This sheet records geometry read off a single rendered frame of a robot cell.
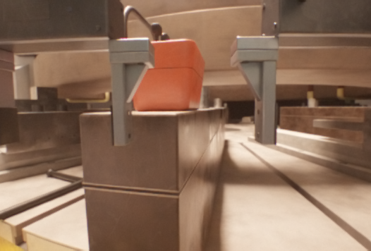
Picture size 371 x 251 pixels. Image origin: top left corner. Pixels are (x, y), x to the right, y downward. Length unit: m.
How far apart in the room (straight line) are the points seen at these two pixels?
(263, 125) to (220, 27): 0.81
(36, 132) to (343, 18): 1.38
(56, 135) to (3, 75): 1.17
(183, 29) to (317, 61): 0.60
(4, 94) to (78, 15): 0.12
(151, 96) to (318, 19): 0.28
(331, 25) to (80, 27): 0.22
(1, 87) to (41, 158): 1.25
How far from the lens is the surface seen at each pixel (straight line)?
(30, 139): 1.41
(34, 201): 1.01
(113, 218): 0.32
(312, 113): 2.58
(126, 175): 0.28
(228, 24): 0.99
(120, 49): 0.21
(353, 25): 0.24
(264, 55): 0.21
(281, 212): 0.86
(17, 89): 4.46
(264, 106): 0.21
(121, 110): 0.21
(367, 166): 1.45
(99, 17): 0.22
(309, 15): 0.23
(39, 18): 0.24
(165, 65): 0.38
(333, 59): 1.09
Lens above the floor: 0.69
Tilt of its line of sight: 5 degrees down
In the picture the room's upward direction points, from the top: 1 degrees counter-clockwise
